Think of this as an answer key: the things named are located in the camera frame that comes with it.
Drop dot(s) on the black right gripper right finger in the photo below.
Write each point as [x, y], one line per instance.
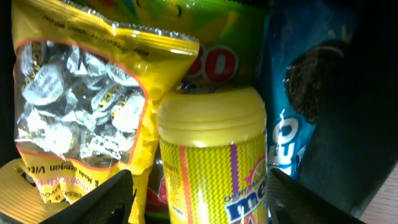
[290, 202]

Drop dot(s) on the blue Oreo cookie pack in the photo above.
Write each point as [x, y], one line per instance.
[304, 45]

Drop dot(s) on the yellow Mentos bottle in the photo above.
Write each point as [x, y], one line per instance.
[213, 149]

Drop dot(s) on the yellow Hacks candy bag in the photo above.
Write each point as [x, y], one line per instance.
[87, 90]

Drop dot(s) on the green Haribo worms bag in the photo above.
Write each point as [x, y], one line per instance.
[229, 32]

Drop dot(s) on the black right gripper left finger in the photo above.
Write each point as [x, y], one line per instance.
[111, 202]

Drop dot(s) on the dark green gift box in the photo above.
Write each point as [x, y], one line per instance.
[354, 148]

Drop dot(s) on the red green KitKat wrapper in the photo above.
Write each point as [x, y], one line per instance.
[156, 200]

